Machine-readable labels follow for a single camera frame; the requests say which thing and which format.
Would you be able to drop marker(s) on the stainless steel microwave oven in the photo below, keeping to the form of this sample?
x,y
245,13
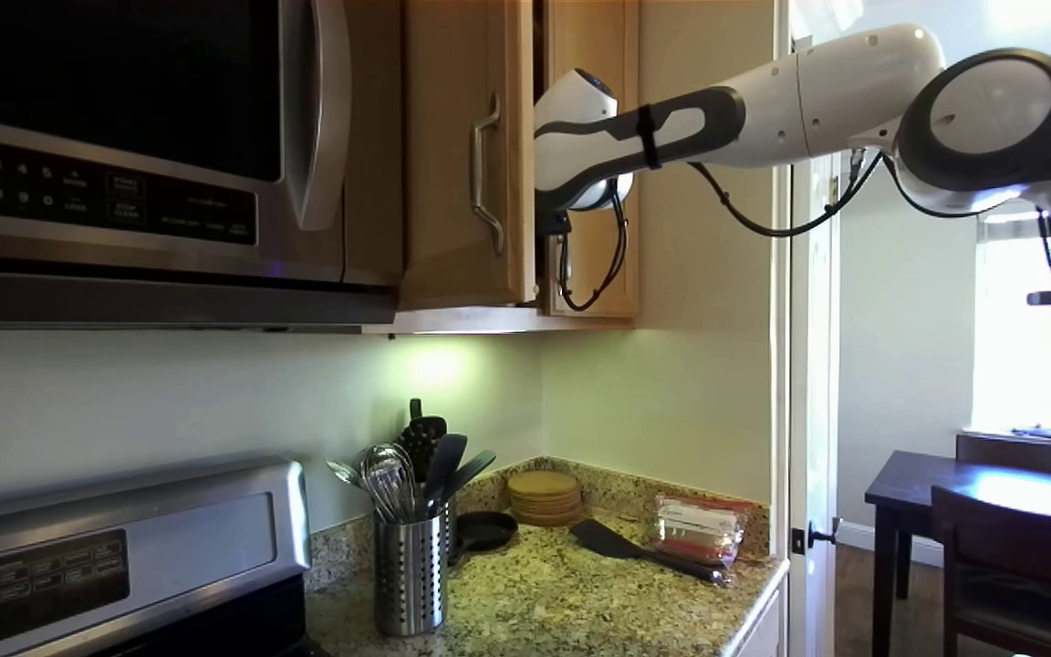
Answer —
x,y
126,147

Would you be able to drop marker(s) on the white base cabinet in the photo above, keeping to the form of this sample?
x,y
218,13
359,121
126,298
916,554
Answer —
x,y
763,621

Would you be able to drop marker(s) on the wooden wall cabinet frame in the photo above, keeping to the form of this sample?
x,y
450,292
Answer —
x,y
708,278

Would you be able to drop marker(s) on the black kitchen utensil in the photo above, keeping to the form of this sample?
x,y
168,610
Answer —
x,y
475,477

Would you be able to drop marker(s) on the dark wooden chair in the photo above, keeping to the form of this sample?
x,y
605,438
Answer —
x,y
1023,570
1023,455

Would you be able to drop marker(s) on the steel whisk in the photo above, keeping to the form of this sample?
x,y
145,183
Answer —
x,y
381,478

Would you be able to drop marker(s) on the black nylon turner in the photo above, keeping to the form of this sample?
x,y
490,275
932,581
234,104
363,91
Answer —
x,y
445,469

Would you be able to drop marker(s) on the wooden cabinet door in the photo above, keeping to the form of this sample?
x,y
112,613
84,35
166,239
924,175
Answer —
x,y
445,147
600,259

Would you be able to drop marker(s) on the clear plastic bag red print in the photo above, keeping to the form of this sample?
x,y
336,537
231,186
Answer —
x,y
703,531

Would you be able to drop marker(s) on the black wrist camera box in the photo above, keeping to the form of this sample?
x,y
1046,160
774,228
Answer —
x,y
551,248

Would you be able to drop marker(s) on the perforated steel utensil holder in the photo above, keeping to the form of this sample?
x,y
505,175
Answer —
x,y
445,531
409,576

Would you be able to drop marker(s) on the small black round dish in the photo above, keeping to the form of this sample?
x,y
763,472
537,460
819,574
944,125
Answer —
x,y
486,534

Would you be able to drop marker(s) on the black spatula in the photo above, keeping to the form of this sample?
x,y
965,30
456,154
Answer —
x,y
622,543

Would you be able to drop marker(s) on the dark wooden dining table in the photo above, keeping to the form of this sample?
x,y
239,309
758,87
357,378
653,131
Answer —
x,y
986,495

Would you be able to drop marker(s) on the white door frame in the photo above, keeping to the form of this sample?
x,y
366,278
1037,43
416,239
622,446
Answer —
x,y
812,366

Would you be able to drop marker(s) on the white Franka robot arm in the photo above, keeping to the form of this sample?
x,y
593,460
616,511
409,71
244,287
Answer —
x,y
819,104

